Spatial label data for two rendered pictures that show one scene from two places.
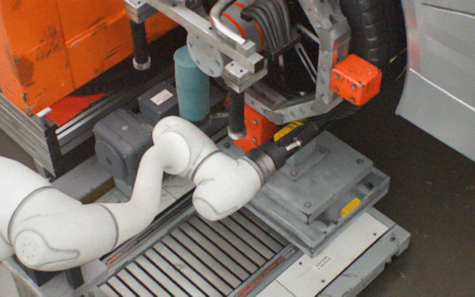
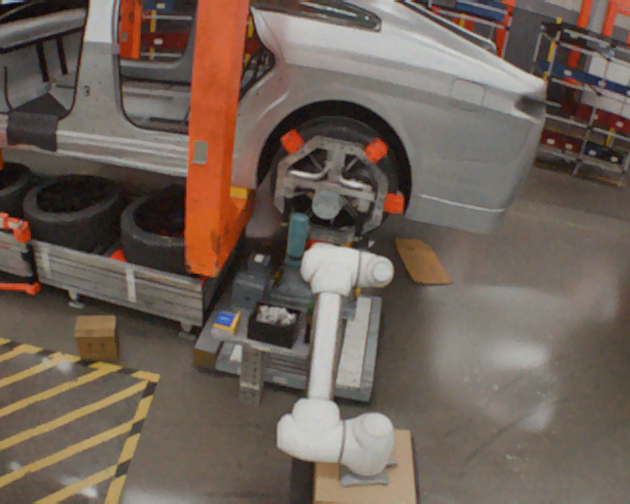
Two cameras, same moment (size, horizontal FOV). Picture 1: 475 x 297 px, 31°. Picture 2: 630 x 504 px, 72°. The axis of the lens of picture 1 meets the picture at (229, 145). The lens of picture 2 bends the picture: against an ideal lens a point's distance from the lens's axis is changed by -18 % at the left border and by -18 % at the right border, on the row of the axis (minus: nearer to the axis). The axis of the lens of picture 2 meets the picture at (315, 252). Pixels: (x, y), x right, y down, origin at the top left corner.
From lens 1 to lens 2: 1.54 m
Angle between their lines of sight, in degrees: 35
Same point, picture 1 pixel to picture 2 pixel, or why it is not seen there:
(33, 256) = (385, 274)
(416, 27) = (418, 172)
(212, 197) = not seen: hidden behind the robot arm
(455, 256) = (398, 304)
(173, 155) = not seen: hidden behind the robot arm
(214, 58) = (334, 206)
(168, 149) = not seen: hidden behind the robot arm
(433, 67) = (426, 188)
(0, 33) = (210, 223)
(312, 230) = (348, 307)
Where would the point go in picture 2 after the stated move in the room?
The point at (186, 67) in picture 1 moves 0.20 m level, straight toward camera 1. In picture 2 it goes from (303, 222) to (331, 241)
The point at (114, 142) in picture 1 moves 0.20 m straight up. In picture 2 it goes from (252, 284) to (255, 251)
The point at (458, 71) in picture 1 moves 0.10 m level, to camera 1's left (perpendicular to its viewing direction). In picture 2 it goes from (438, 186) to (425, 188)
